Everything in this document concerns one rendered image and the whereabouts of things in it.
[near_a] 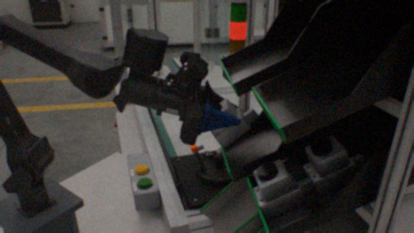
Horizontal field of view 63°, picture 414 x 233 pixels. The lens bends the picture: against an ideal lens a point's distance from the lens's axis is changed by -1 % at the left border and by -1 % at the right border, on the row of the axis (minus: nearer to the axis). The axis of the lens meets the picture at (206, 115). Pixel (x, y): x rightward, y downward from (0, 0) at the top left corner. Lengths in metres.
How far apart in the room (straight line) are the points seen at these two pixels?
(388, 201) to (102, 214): 0.80
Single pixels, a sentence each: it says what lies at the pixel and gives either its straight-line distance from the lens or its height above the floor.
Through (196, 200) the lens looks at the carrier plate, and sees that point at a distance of 0.91.
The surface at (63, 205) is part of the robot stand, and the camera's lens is 0.81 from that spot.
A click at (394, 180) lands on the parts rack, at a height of 1.31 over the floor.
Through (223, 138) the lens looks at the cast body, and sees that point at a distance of 0.63.
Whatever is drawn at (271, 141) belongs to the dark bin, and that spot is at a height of 1.23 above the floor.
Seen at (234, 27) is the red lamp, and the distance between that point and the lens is 1.05.
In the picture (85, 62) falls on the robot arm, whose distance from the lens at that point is 0.60.
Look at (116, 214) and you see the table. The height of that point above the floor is 0.86.
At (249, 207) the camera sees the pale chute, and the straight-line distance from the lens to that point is 0.75.
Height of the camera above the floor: 1.55
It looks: 26 degrees down
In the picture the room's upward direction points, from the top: straight up
